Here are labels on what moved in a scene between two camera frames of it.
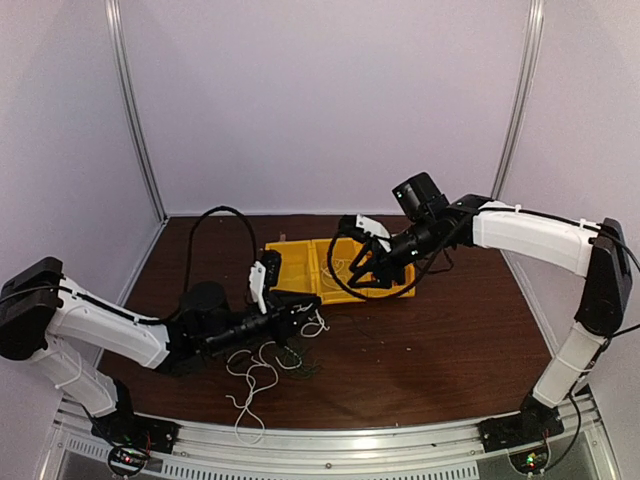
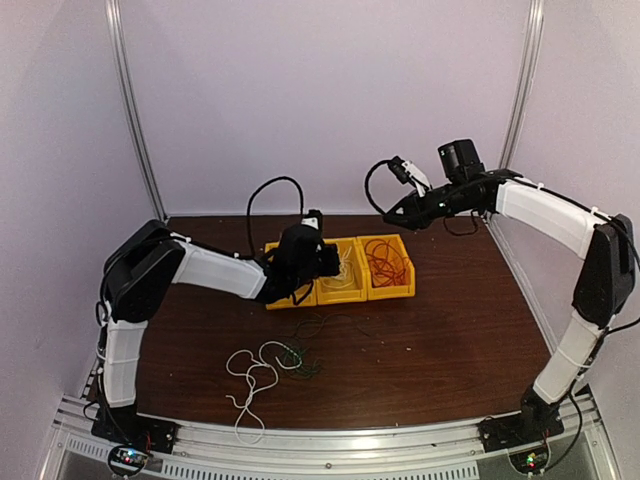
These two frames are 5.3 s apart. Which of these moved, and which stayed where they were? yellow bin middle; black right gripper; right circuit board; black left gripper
Moved: black left gripper; black right gripper
Stayed: yellow bin middle; right circuit board
